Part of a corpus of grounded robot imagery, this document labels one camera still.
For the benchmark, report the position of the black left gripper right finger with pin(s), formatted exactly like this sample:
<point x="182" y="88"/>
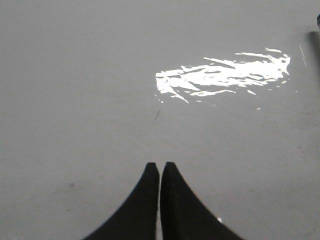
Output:
<point x="183" y="216"/>

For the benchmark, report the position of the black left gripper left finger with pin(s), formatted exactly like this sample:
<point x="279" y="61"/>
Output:
<point x="136" y="218"/>

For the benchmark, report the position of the white whiteboard marker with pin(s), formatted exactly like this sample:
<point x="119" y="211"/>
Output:
<point x="318" y="21"/>

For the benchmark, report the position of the white whiteboard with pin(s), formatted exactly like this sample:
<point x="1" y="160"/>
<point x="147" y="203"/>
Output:
<point x="92" y="90"/>

